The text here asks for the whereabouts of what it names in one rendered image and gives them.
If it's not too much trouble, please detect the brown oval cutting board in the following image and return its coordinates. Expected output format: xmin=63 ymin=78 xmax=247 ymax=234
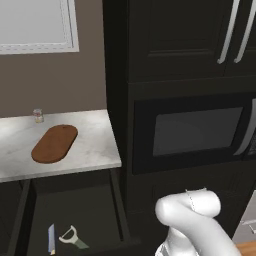
xmin=30 ymin=124 xmax=79 ymax=165

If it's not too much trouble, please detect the open dark drawer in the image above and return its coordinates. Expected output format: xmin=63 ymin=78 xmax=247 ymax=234
xmin=6 ymin=169 xmax=132 ymax=256

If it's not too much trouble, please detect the black microwave oven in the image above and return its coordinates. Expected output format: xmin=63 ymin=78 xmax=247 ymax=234
xmin=131 ymin=93 xmax=256 ymax=176

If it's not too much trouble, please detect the small glass jar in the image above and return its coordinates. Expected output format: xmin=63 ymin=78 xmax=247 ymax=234
xmin=32 ymin=108 xmax=45 ymax=124

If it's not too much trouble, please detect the white framed window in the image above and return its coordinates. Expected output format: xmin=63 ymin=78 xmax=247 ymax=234
xmin=0 ymin=0 xmax=80 ymax=55

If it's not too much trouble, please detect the silver microwave handle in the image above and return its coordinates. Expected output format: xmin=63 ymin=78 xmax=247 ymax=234
xmin=233 ymin=98 xmax=256 ymax=157

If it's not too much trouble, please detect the white green-handled peeler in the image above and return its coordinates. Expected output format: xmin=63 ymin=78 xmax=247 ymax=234
xmin=58 ymin=225 xmax=90 ymax=250

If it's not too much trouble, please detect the blue-handled knife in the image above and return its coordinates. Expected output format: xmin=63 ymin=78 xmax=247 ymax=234
xmin=47 ymin=223 xmax=57 ymax=256

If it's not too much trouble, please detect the silver curved cupboard handle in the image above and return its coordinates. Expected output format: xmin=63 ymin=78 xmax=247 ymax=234
xmin=233 ymin=0 xmax=256 ymax=64
xmin=216 ymin=0 xmax=241 ymax=65

